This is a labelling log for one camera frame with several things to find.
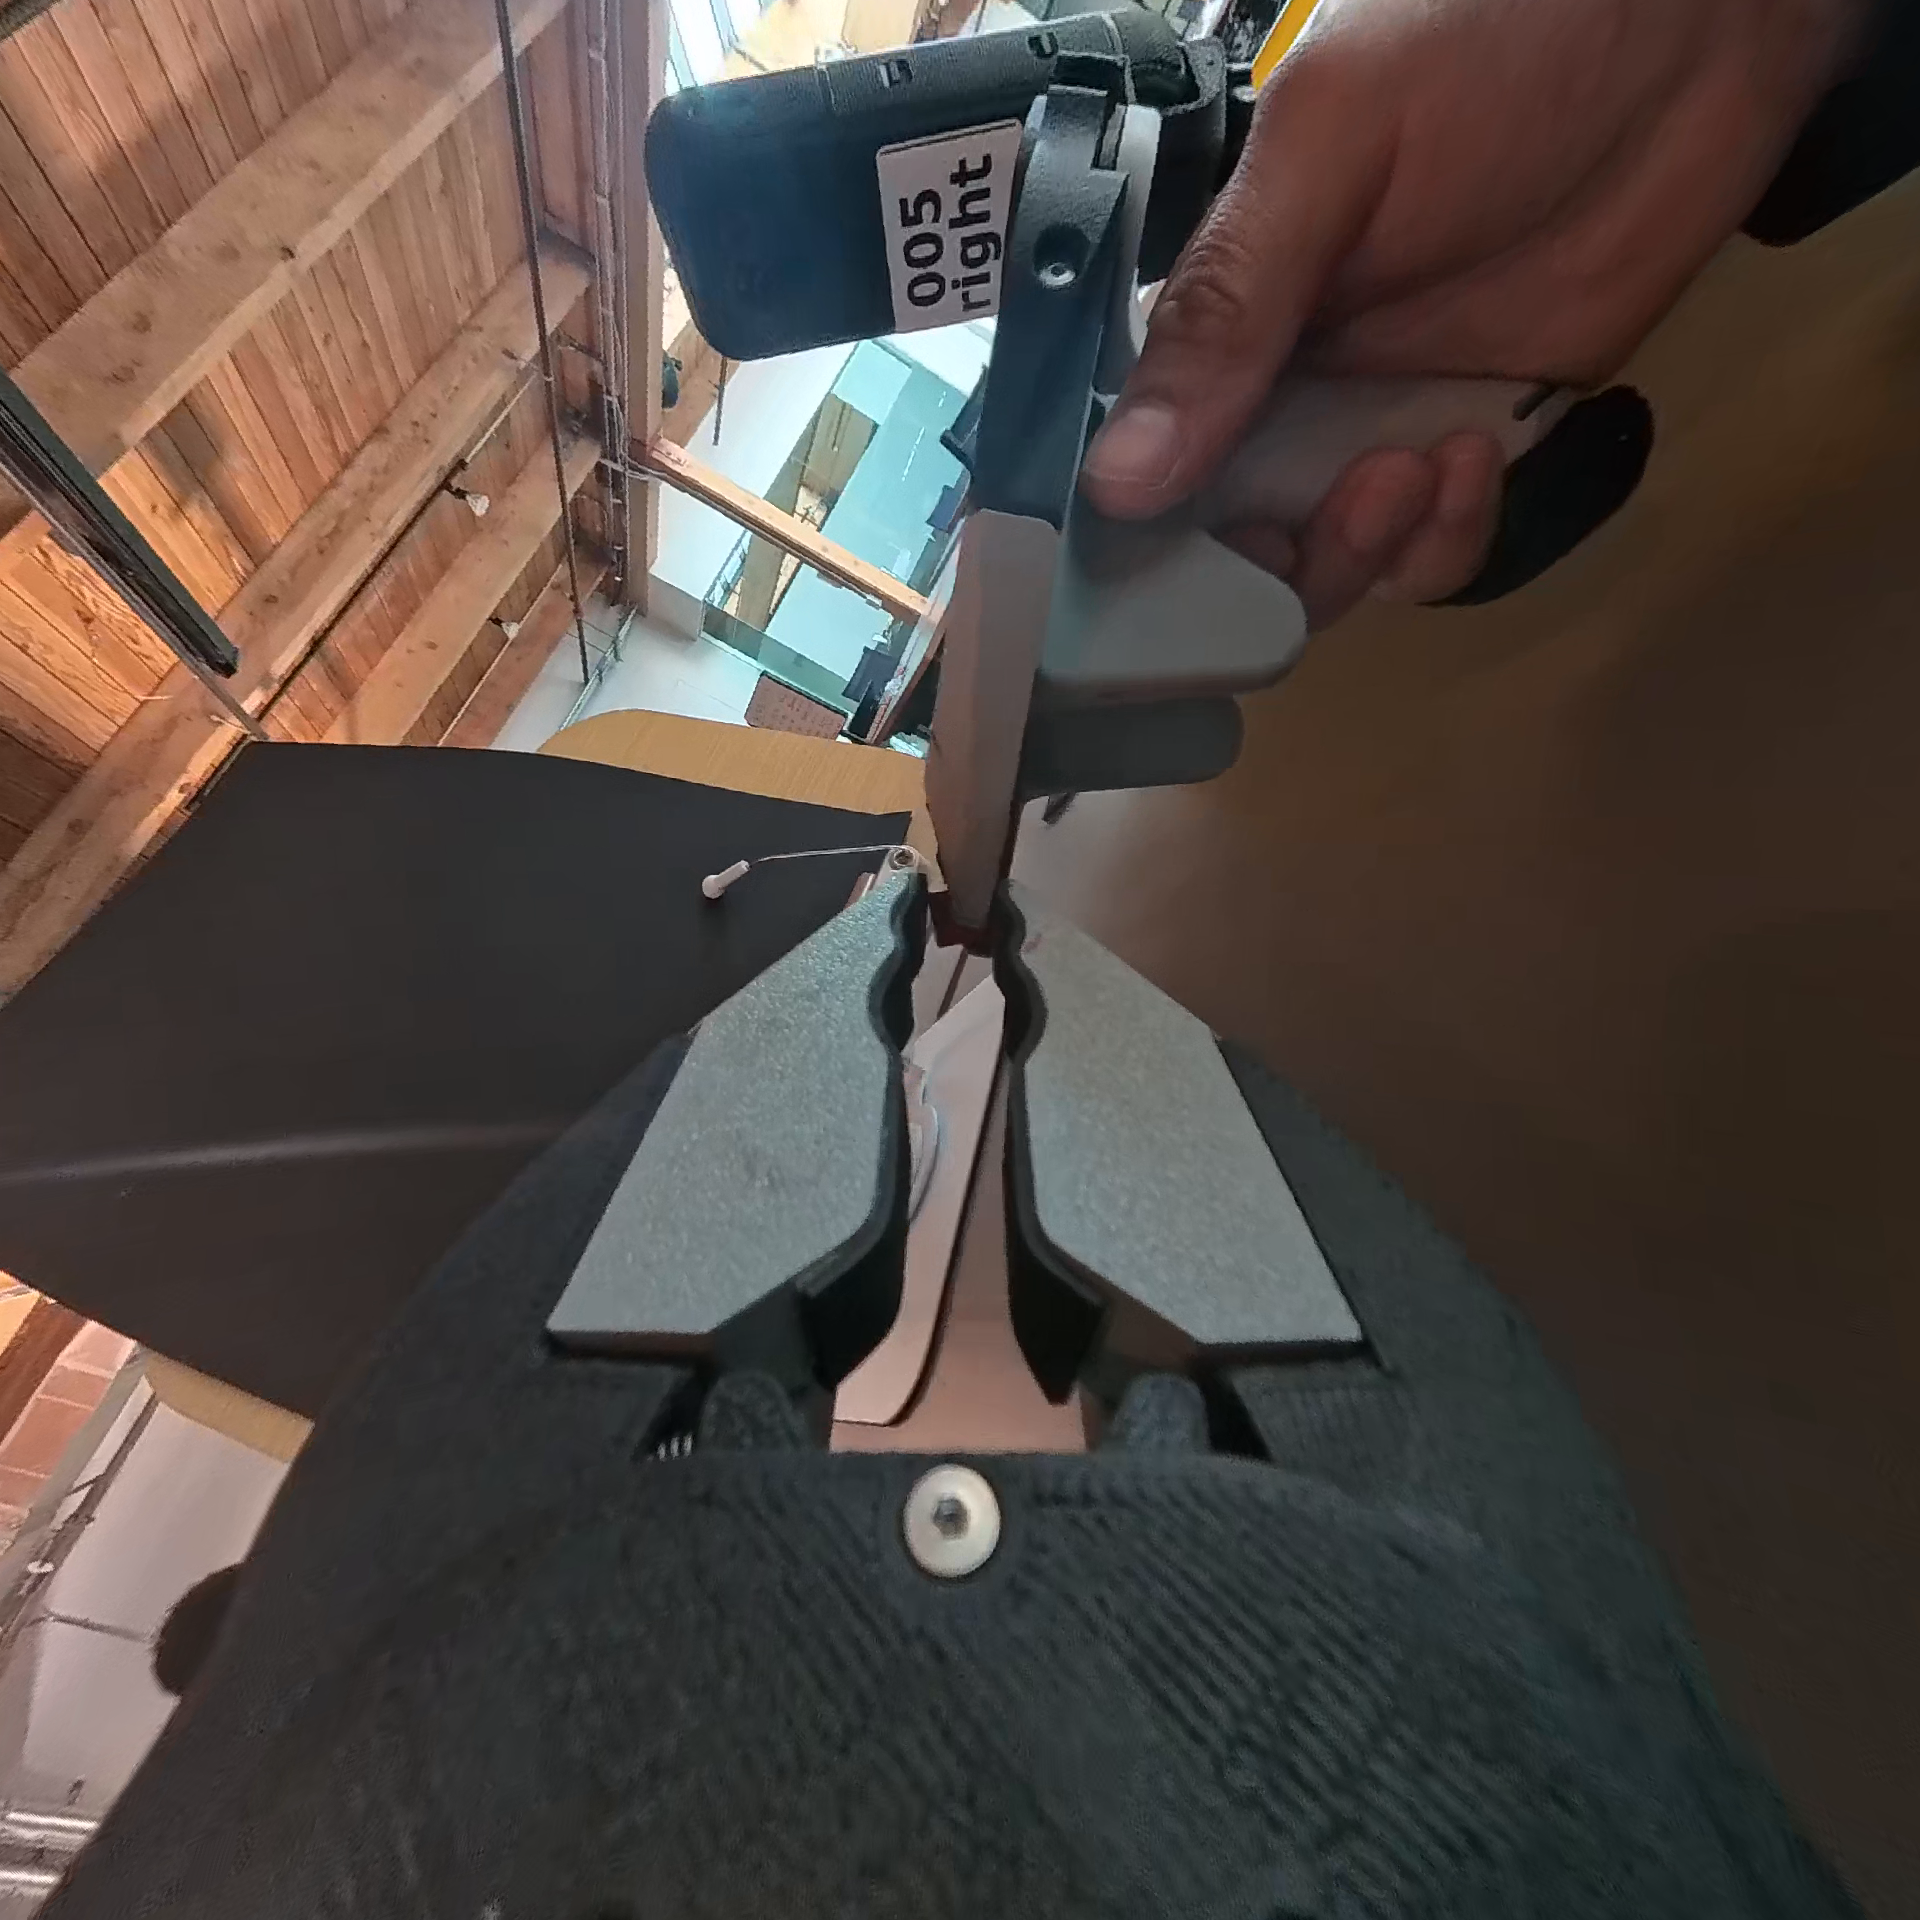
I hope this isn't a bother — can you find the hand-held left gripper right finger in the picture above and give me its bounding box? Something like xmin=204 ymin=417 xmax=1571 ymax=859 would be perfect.
xmin=996 ymin=885 xmax=1366 ymax=1396

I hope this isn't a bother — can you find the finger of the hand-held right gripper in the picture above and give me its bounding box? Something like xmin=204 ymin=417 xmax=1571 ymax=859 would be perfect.
xmin=1041 ymin=522 xmax=1309 ymax=701
xmin=918 ymin=508 xmax=1251 ymax=940

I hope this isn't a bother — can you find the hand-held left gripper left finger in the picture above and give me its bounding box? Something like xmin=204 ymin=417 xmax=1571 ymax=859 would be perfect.
xmin=547 ymin=873 xmax=922 ymax=1391

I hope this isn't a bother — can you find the person's right hand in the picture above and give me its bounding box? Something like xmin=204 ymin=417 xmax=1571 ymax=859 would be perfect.
xmin=1088 ymin=0 xmax=1848 ymax=628

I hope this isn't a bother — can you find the black panel with wooden rim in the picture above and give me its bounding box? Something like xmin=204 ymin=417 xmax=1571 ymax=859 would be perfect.
xmin=0 ymin=708 xmax=940 ymax=1466

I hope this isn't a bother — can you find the thin wire with white tip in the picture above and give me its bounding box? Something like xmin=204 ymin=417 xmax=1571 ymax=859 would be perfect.
xmin=701 ymin=844 xmax=922 ymax=903

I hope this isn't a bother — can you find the black ceiling rail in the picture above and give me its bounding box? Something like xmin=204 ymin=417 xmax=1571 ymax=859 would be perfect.
xmin=0 ymin=369 xmax=244 ymax=681

